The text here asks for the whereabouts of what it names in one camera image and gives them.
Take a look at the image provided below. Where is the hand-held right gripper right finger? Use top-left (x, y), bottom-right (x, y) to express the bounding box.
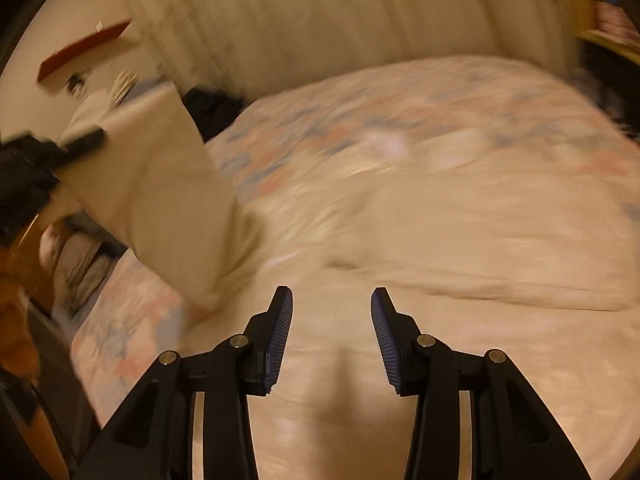
top-left (370, 286), bottom-right (592, 480)

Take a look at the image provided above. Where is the pastel printed blanket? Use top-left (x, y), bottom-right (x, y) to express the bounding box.
top-left (70, 55), bottom-right (640, 431)

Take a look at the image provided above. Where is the cream patterned curtain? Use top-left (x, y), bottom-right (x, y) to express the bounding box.
top-left (120, 0), bottom-right (576, 97)

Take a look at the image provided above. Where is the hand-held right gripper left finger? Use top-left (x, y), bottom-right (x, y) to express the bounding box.
top-left (75, 285), bottom-right (294, 480)

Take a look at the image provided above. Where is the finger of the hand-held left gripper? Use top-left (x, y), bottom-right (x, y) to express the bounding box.
top-left (57, 129), bottom-right (107, 157)

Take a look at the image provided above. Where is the wooden bookshelf desk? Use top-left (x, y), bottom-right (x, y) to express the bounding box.
top-left (575, 0), bottom-right (640, 63)

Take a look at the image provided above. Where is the cream fringed cloth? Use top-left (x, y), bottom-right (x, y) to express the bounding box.
top-left (107, 70), bottom-right (143, 108)

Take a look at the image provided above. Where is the large cream garment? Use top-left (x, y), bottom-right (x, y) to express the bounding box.
top-left (50, 82), bottom-right (640, 480)

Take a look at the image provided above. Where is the red wall shelf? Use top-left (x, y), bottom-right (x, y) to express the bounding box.
top-left (40, 19), bottom-right (133, 83)

